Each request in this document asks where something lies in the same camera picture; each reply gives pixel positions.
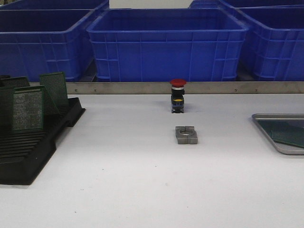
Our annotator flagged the green perforated circuit board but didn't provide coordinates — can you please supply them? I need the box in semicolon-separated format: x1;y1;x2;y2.
12;85;59;131
258;120;304;148

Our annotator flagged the rear right green circuit board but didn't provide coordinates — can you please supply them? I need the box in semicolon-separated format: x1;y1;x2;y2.
39;72;69;115

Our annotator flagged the black slotted board rack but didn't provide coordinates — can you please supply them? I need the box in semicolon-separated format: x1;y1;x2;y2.
0;97;85;185

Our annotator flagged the silver metal tray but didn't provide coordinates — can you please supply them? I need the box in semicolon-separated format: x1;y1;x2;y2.
252;114;304;155

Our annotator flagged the rear left green circuit board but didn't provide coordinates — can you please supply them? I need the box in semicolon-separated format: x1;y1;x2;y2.
1;76;30;88

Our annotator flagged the far left green circuit board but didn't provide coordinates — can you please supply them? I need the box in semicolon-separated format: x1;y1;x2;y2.
0;86;14;135

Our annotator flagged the red emergency stop button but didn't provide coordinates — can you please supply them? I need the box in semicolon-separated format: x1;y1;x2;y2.
170;79;187;113

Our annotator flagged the grey metal clamp block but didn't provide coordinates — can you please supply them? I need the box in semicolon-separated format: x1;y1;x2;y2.
175;126;198;144

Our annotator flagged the centre blue plastic crate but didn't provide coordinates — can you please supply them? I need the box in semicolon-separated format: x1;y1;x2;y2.
87;9;248;82

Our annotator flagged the blue plastic crate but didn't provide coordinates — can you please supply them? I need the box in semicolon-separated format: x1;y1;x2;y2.
87;9;248;82
0;9;96;82
236;7;304;81

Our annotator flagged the far right blue crate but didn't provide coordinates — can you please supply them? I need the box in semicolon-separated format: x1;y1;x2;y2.
189;0;304;9

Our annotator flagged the right blue plastic crate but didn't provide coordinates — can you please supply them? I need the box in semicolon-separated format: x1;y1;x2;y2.
236;7;304;81

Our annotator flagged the left blue plastic crate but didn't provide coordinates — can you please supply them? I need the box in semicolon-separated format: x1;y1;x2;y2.
0;9;96;82

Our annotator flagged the far left blue crate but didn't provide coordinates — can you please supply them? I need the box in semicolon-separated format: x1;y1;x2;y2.
0;0;109;10

